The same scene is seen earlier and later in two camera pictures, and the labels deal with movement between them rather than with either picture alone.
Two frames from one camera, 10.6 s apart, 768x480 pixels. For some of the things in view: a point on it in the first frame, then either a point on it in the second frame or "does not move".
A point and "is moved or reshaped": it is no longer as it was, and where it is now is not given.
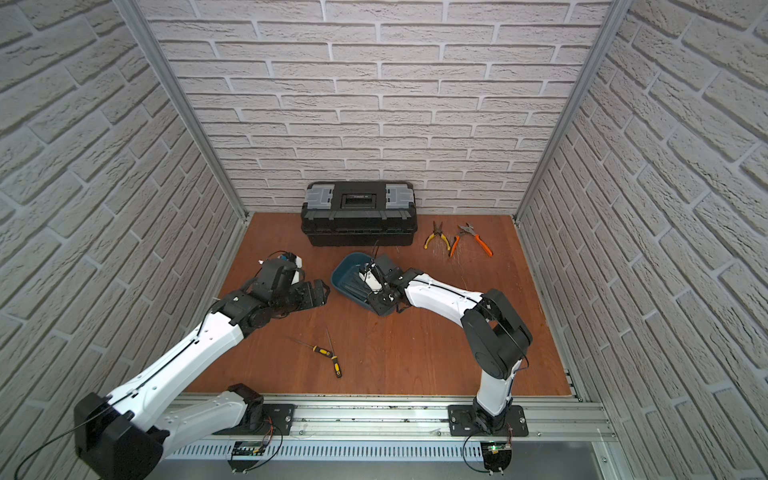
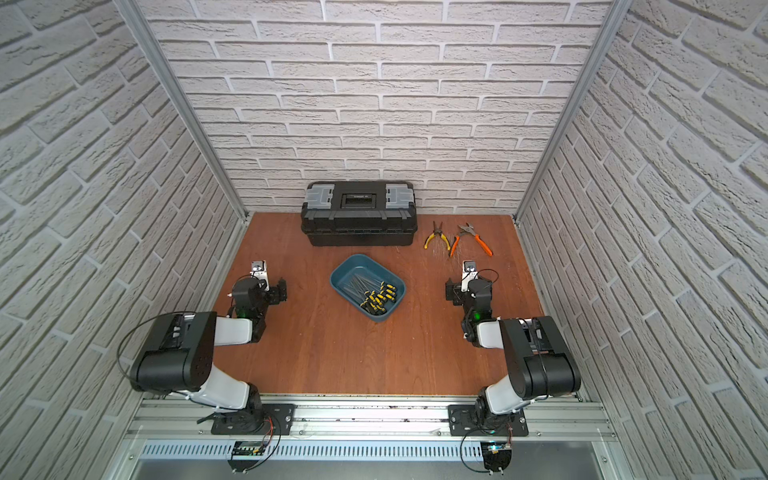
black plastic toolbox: x=359 y=213 does not move
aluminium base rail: x=391 y=419 does not move
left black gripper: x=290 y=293 → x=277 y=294
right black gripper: x=373 y=298 → x=454 y=293
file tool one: x=320 y=350 is moved or reshaped
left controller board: x=245 y=454 does not move
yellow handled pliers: x=435 y=230 does not move
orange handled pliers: x=468 y=229 does not move
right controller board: x=496 y=455 does not move
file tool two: x=336 y=364 is moved or reshaped
